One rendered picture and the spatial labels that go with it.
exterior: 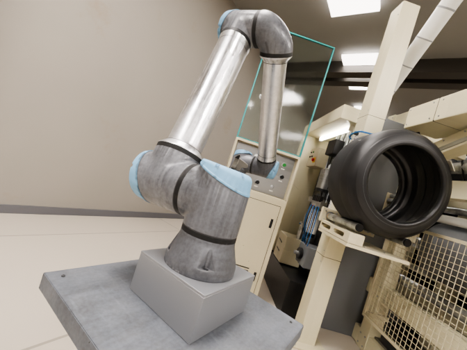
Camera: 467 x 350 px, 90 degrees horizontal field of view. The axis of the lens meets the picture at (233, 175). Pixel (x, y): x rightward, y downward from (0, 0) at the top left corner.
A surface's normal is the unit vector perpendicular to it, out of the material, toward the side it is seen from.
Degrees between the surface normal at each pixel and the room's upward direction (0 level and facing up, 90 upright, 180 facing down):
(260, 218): 90
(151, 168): 75
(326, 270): 90
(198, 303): 90
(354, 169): 91
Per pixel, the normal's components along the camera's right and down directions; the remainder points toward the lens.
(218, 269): 0.56, -0.20
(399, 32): 0.05, 0.00
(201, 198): -0.35, -0.12
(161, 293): -0.53, -0.18
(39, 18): 0.79, 0.25
